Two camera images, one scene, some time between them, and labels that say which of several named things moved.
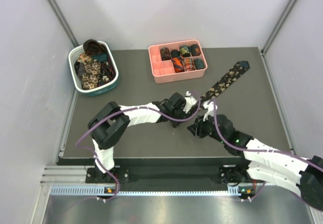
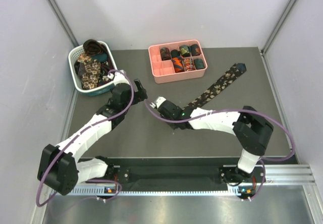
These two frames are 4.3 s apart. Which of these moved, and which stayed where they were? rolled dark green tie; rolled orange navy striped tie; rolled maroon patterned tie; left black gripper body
Moved: left black gripper body
Stayed: rolled orange navy striped tie; rolled dark green tie; rolled maroon patterned tie
